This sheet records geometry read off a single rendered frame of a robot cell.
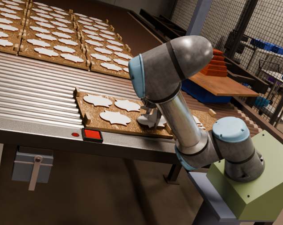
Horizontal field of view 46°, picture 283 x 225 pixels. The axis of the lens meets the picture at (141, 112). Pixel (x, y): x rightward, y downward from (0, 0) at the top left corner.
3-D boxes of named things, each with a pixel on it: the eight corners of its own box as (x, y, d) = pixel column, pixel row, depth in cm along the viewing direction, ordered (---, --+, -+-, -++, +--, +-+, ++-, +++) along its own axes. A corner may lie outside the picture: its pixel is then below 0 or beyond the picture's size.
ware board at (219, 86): (258, 96, 234) (260, 94, 233) (216, 95, 201) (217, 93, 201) (208, 68, 267) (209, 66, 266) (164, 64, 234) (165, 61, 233)
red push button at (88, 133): (100, 142, 129) (100, 139, 129) (85, 139, 127) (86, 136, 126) (97, 134, 134) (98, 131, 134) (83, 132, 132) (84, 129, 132)
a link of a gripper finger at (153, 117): (145, 128, 148) (146, 107, 148) (156, 129, 150) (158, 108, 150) (148, 128, 145) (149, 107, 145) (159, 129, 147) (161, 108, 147)
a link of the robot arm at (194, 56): (207, 21, 84) (204, 35, 132) (168, 39, 86) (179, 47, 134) (225, 63, 85) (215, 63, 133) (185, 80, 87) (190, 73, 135)
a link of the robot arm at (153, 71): (226, 165, 121) (174, 56, 84) (188, 179, 124) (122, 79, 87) (217, 140, 129) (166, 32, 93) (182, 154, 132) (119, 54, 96)
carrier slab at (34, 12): (75, 28, 293) (75, 23, 291) (26, 16, 278) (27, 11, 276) (71, 20, 322) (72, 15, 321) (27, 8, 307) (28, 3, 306)
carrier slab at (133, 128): (172, 139, 151) (173, 136, 150) (85, 129, 134) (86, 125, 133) (146, 105, 180) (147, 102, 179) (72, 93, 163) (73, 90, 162)
